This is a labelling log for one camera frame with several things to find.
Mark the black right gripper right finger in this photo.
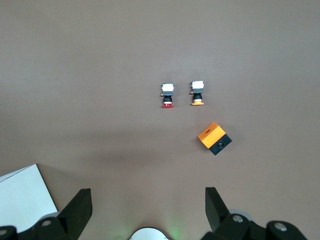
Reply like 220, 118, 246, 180
201, 186, 307, 240

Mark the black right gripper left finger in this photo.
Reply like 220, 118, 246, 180
0, 188, 93, 240

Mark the white drawer cabinet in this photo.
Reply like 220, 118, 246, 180
0, 163, 59, 233

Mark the orange black button box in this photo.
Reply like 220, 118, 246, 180
197, 122, 233, 156

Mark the yellow push button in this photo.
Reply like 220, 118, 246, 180
189, 80, 205, 107

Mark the red push button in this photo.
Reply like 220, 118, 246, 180
160, 82, 175, 109

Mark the brown table cover mat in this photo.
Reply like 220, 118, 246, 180
0, 0, 320, 240

